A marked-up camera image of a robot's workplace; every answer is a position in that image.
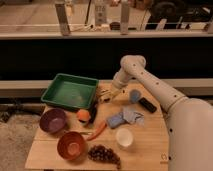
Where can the bunch of dark grapes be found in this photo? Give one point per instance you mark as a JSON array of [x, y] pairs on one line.
[[100, 153]]

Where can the black handled knife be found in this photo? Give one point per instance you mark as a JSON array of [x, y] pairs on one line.
[[94, 105]]

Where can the yellow banana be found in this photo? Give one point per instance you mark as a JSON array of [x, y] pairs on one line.
[[106, 97]]

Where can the green plastic tray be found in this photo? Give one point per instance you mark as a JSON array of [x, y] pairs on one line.
[[70, 92]]

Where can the blue sponge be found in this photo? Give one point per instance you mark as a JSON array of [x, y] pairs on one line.
[[115, 120]]

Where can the orange fruit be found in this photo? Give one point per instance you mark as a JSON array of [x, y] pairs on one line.
[[83, 115]]

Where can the white cup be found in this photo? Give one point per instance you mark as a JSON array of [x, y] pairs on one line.
[[124, 137]]

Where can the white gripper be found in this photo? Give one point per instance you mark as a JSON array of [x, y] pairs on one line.
[[118, 83]]

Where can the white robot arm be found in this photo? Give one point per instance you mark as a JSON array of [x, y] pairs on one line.
[[190, 120]]

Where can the purple bowl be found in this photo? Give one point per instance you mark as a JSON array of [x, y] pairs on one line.
[[53, 120]]

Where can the orange-brown bowl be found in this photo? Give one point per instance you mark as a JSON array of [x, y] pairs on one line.
[[71, 145]]

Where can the grey-blue crumpled cloth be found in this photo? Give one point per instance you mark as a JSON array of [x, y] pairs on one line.
[[132, 116]]

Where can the orange carrot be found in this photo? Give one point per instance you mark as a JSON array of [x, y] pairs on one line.
[[98, 131]]

